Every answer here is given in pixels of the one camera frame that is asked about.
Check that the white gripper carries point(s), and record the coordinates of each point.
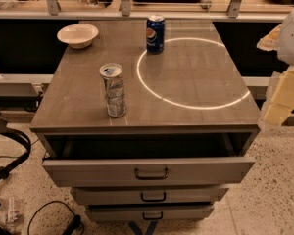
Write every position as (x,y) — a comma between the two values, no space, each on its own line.
(292,38)

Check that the blue pepsi can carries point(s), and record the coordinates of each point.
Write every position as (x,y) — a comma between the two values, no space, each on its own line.
(155,34)

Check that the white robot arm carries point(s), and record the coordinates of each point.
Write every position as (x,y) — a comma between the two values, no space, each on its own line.
(285,51)

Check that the silver energy drink can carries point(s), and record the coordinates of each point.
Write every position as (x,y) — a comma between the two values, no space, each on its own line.
(112,77)

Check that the grey drawer cabinet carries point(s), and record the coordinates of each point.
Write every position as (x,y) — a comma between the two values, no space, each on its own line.
(189,101)

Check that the white bowl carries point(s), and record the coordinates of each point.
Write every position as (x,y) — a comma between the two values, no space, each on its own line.
(79,35)

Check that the clear plastic bottle on floor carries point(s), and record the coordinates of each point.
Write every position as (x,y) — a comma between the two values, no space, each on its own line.
(13,215)

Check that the top drawer with handle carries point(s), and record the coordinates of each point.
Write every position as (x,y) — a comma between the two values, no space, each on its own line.
(148,172)

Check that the drawer with handle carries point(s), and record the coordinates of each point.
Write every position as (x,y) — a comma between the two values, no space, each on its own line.
(149,212)
(138,196)
(148,172)

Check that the bottom drawer with handle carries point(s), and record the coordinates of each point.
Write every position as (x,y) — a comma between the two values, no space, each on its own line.
(149,212)

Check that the middle drawer with handle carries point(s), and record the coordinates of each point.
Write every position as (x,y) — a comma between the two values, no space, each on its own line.
(138,196)

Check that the metal shelf rail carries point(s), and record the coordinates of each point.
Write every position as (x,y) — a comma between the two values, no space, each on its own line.
(220,10)

